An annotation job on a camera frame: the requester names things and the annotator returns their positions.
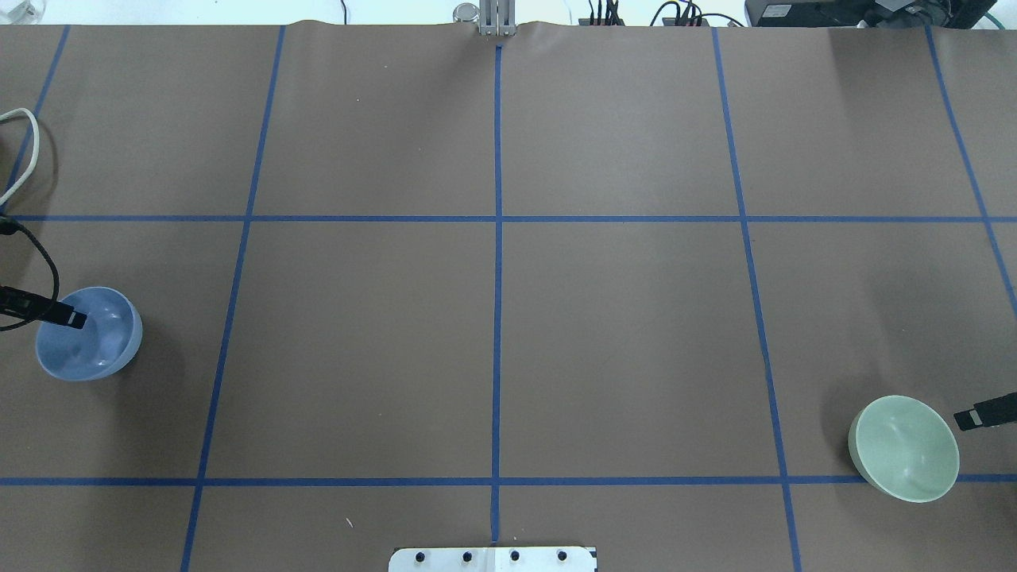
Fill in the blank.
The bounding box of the blue bowl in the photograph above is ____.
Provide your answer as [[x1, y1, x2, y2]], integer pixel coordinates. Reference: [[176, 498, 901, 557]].
[[35, 286, 143, 381]]

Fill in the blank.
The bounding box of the green bowl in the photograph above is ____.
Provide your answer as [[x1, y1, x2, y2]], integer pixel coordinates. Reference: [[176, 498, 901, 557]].
[[847, 395, 960, 504]]

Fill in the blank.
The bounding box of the small metal cup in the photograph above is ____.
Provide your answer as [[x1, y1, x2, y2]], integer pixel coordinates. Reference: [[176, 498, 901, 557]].
[[453, 2, 480, 23]]

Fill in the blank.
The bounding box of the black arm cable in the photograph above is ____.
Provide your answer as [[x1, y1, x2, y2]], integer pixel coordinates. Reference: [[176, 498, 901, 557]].
[[0, 216, 61, 332]]

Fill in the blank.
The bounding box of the white toaster power cord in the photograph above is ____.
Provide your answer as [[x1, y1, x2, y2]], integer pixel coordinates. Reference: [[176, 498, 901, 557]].
[[0, 108, 41, 209]]

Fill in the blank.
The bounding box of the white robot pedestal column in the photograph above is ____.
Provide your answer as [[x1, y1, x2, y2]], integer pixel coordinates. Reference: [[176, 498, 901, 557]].
[[388, 546, 598, 571]]

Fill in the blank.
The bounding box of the aluminium frame post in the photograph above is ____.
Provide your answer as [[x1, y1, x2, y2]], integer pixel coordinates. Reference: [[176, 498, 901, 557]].
[[477, 0, 518, 37]]

